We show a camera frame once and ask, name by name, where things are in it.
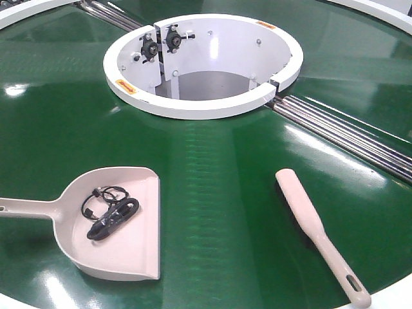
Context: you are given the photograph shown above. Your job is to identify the black cable bundle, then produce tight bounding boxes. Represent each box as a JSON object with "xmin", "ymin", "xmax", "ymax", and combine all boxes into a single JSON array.
[{"xmin": 80, "ymin": 186, "xmax": 140, "ymax": 241}]

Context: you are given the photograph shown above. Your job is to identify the beige hand broom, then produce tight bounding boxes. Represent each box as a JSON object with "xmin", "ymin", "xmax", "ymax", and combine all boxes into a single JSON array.
[{"xmin": 275, "ymin": 169, "xmax": 371, "ymax": 308}]

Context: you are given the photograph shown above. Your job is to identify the beige plastic dustpan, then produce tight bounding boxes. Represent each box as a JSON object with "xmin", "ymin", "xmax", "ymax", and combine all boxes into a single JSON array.
[{"xmin": 1, "ymin": 166, "xmax": 160, "ymax": 281}]

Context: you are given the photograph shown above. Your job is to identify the green conveyor belt surface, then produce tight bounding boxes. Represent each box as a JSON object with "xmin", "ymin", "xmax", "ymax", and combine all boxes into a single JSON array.
[{"xmin": 1, "ymin": 5, "xmax": 411, "ymax": 308}]

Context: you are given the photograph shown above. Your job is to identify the orange warning label front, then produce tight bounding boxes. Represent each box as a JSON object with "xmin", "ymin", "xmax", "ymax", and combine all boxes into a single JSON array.
[{"xmin": 116, "ymin": 79, "xmax": 136, "ymax": 95}]

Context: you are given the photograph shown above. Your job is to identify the orange warning label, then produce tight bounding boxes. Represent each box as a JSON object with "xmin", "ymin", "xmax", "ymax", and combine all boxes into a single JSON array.
[
  {"xmin": 256, "ymin": 21, "xmax": 276, "ymax": 30},
  {"xmin": 116, "ymin": 79, "xmax": 136, "ymax": 95}
]

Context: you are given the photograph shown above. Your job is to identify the black bearing right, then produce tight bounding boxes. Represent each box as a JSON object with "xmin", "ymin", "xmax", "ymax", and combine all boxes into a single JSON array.
[{"xmin": 165, "ymin": 24, "xmax": 196, "ymax": 53}]

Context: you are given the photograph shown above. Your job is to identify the black bearing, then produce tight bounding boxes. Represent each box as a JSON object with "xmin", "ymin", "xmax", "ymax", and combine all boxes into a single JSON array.
[
  {"xmin": 165, "ymin": 24, "xmax": 196, "ymax": 53},
  {"xmin": 139, "ymin": 33, "xmax": 158, "ymax": 64}
]

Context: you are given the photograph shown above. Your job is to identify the black bearing left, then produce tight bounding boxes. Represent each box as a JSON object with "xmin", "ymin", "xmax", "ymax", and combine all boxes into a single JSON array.
[{"xmin": 139, "ymin": 33, "xmax": 158, "ymax": 64}]

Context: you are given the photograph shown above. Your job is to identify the steel rollers right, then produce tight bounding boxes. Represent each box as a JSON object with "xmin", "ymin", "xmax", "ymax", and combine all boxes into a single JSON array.
[{"xmin": 266, "ymin": 95, "xmax": 411, "ymax": 184}]

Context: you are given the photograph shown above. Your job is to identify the steel rollers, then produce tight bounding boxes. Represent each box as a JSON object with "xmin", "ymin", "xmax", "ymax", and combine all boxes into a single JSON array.
[
  {"xmin": 76, "ymin": 1, "xmax": 143, "ymax": 32},
  {"xmin": 266, "ymin": 95, "xmax": 411, "ymax": 184}
]

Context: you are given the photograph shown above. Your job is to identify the orange warning label back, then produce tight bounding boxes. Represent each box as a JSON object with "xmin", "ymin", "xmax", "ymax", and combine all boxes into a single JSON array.
[{"xmin": 256, "ymin": 21, "xmax": 276, "ymax": 30}]

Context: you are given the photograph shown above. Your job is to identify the steel rollers top left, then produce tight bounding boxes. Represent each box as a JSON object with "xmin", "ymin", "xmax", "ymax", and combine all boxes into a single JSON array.
[{"xmin": 76, "ymin": 1, "xmax": 143, "ymax": 32}]

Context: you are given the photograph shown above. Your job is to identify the white outer rim top right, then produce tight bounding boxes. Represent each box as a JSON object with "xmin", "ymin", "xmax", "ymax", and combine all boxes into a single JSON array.
[{"xmin": 330, "ymin": 0, "xmax": 411, "ymax": 35}]

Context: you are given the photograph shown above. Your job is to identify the white rim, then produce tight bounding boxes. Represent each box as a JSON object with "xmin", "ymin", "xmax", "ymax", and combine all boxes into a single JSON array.
[
  {"xmin": 0, "ymin": 0, "xmax": 75, "ymax": 29},
  {"xmin": 330, "ymin": 0, "xmax": 411, "ymax": 35}
]

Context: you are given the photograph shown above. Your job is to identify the white outer rim top left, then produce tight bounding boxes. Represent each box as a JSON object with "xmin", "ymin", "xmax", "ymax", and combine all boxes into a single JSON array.
[{"xmin": 0, "ymin": 0, "xmax": 75, "ymax": 29}]

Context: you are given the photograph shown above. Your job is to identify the white central conveyor ring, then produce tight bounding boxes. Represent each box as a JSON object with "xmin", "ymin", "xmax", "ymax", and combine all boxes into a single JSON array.
[{"xmin": 102, "ymin": 13, "xmax": 304, "ymax": 120}]

